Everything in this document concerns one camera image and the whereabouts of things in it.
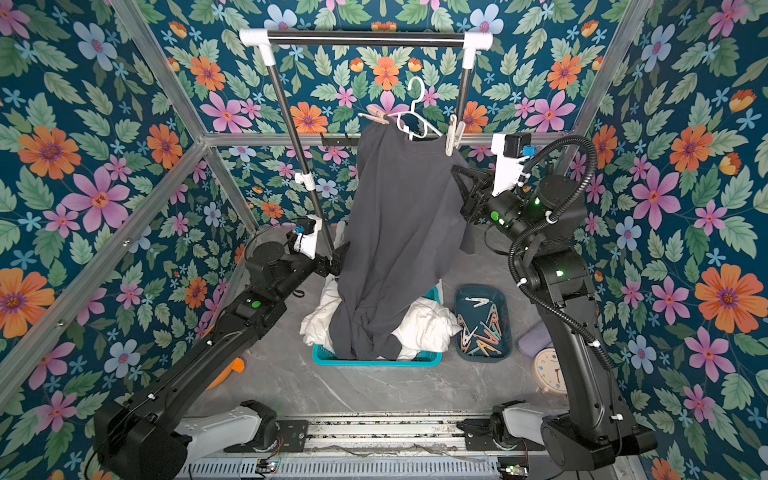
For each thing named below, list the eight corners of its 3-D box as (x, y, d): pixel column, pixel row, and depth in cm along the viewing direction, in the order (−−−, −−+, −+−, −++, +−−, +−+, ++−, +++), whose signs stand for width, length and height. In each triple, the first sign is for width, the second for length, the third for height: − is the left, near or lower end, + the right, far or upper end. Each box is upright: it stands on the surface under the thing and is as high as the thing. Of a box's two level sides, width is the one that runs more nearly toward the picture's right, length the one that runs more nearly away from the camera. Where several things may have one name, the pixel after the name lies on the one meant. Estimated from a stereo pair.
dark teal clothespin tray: (458, 362, 88) (459, 358, 85) (450, 288, 104) (451, 283, 101) (522, 362, 87) (525, 358, 85) (503, 288, 104) (506, 283, 101)
